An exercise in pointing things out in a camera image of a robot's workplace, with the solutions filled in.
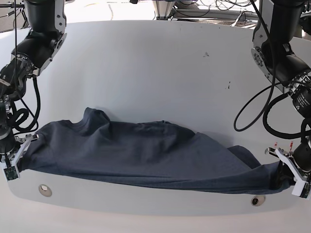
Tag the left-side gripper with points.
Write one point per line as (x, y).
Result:
(294, 169)

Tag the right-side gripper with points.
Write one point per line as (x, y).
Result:
(12, 148)

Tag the dark blue T-shirt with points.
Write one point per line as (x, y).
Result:
(153, 154)

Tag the left-side robot arm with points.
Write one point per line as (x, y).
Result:
(273, 54)

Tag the right-side robot arm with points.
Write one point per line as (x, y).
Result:
(47, 21)

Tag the left table grommet hole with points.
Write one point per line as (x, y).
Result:
(45, 190)

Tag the table grommet hole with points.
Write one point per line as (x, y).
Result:
(45, 190)
(258, 200)

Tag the right table grommet hole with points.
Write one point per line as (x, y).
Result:
(258, 200)

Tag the red tape rectangle marking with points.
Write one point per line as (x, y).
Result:
(284, 144)

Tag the right-side wrist camera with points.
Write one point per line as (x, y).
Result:
(11, 173)

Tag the metal frame post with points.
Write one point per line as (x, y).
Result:
(163, 8)

